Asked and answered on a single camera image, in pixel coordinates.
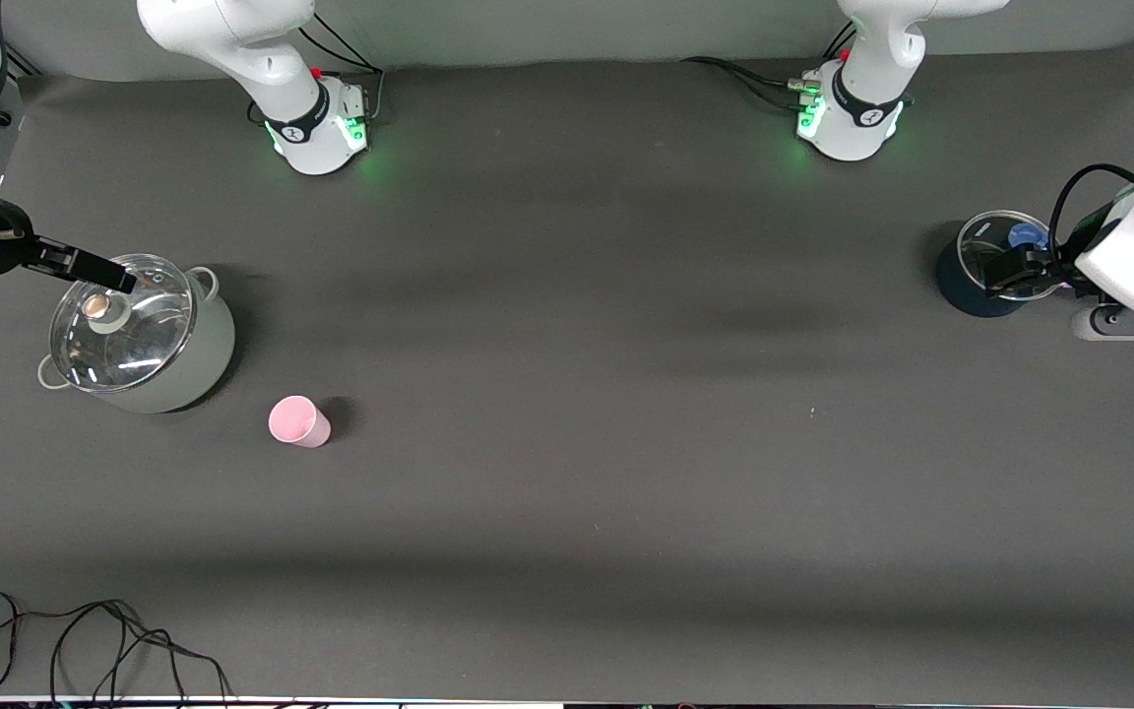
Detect dark grey table mat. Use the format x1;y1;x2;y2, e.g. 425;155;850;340
0;34;1134;702

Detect thin black loose cable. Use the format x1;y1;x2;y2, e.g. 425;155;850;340
0;592;233;706

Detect dark blue saucepan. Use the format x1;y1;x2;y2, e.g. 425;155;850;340
935;210;1070;318

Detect black arm base cables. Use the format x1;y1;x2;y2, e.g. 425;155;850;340
247;8;386;124
680;18;858;111

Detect grey-green cooking pot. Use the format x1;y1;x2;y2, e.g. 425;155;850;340
37;254;236;415

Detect black right arm base cables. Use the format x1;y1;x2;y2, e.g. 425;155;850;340
247;8;386;124

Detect glass lid with copper knob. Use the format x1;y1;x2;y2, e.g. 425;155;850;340
48;254;196;393

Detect glass lid with blue knob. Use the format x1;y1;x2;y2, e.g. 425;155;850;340
957;210;1067;301

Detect black left arm base cables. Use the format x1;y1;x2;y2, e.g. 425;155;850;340
680;18;858;111

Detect pink plastic cup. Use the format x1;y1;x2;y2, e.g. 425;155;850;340
268;395;332;449

